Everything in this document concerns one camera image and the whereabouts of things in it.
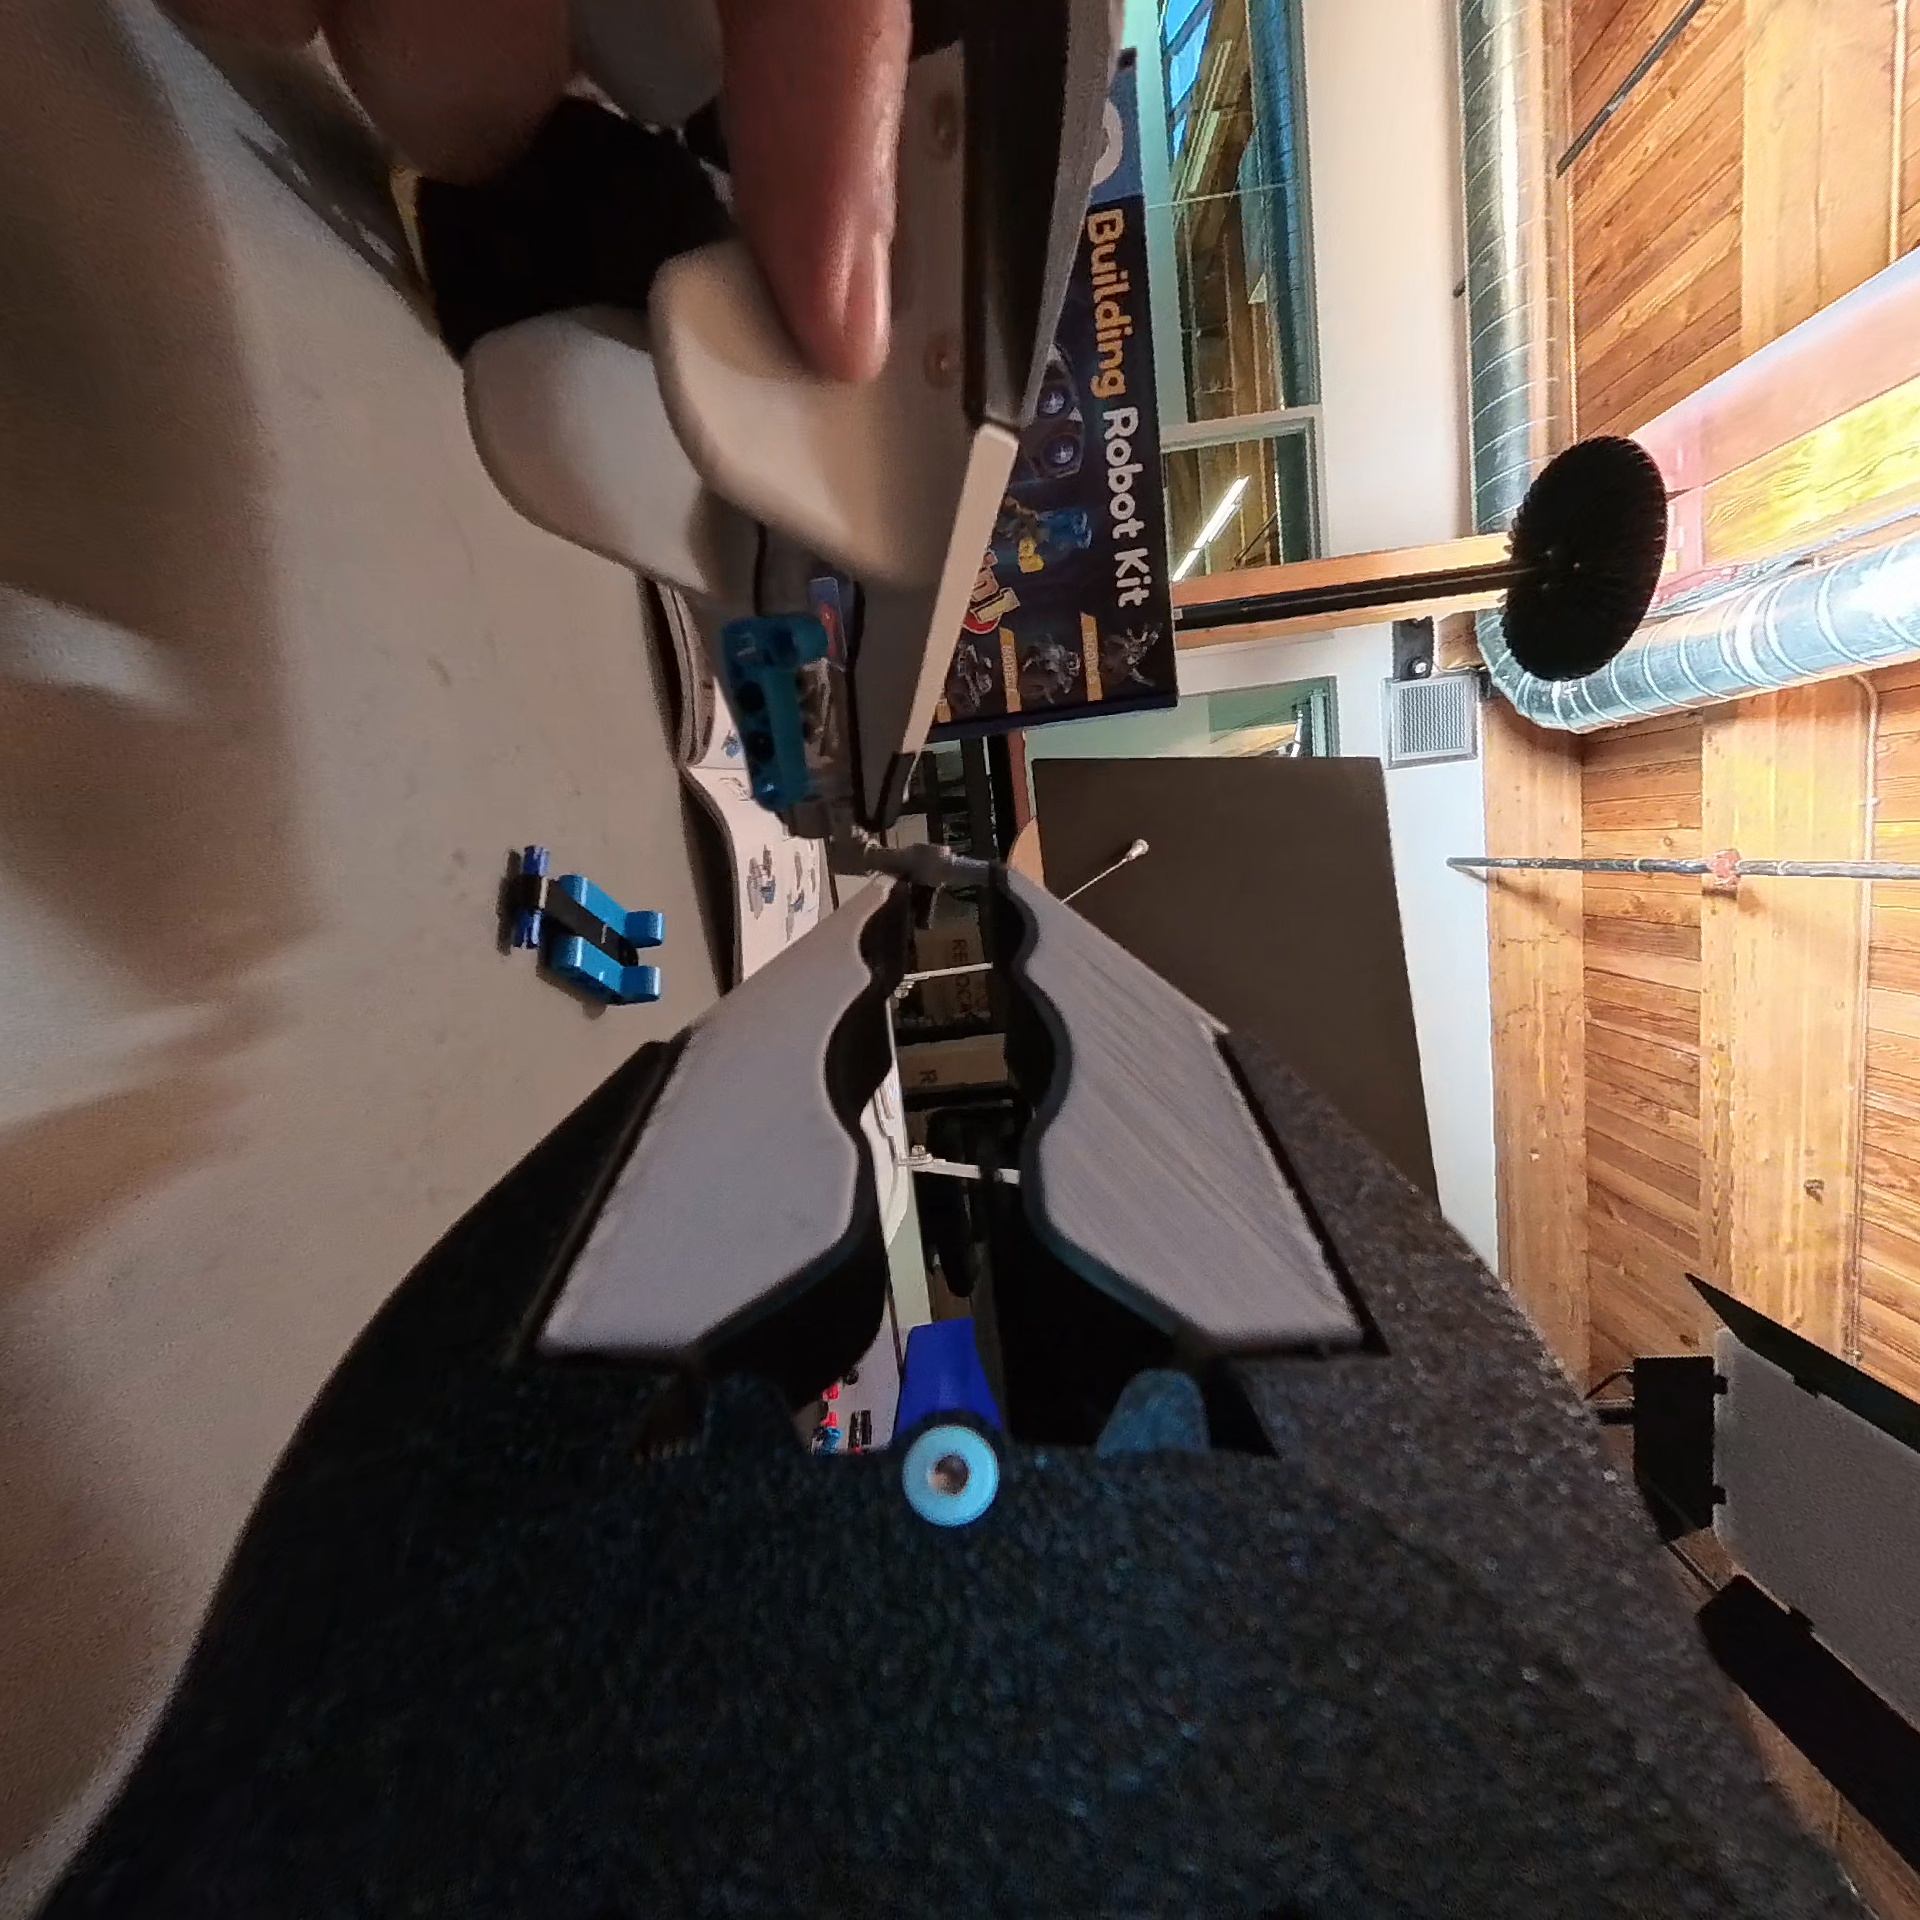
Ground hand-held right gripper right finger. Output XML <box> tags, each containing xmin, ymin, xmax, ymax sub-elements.
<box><xmin>990</xmin><ymin>871</ymin><xmax>1374</xmax><ymax>1441</ymax></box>

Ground grey desk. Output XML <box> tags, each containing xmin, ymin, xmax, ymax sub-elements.
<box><xmin>0</xmin><ymin>0</ymin><xmax>864</xmax><ymax>1912</ymax></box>

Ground blue beams black axle assembly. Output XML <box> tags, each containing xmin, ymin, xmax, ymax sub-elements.
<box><xmin>503</xmin><ymin>848</ymin><xmax>669</xmax><ymax>1008</ymax></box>

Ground blue grey brick assembly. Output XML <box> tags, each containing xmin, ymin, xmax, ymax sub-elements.
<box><xmin>718</xmin><ymin>608</ymin><xmax>880</xmax><ymax>841</ymax></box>

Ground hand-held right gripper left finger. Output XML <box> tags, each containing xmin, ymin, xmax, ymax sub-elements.
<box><xmin>538</xmin><ymin>877</ymin><xmax>915</xmax><ymax>1369</ymax></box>

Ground open instruction booklet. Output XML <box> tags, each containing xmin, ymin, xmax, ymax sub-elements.
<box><xmin>645</xmin><ymin>576</ymin><xmax>858</xmax><ymax>999</ymax></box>

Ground silver ventilation duct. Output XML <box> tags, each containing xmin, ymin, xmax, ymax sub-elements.
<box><xmin>1458</xmin><ymin>0</ymin><xmax>1920</xmax><ymax>735</ymax></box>

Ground wall vent grille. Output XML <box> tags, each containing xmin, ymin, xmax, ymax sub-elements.
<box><xmin>1381</xmin><ymin>669</ymin><xmax>1482</xmax><ymax>769</ymax></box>

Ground dark blue toy kit box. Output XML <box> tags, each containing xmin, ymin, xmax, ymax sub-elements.
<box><xmin>931</xmin><ymin>46</ymin><xmax>1180</xmax><ymax>735</ymax></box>

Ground person's left hand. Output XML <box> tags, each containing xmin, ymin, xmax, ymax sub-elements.
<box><xmin>164</xmin><ymin>0</ymin><xmax>922</xmax><ymax>383</ymax></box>

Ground metal ceiling pipe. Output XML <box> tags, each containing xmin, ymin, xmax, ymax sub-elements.
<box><xmin>1447</xmin><ymin>848</ymin><xmax>1920</xmax><ymax>887</ymax></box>

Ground black round fixture on pole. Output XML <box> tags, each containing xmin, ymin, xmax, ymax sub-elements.
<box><xmin>1171</xmin><ymin>433</ymin><xmax>1670</xmax><ymax>684</ymax></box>

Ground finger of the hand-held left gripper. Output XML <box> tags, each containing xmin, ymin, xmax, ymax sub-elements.
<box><xmin>853</xmin><ymin>428</ymin><xmax>1028</xmax><ymax>828</ymax></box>

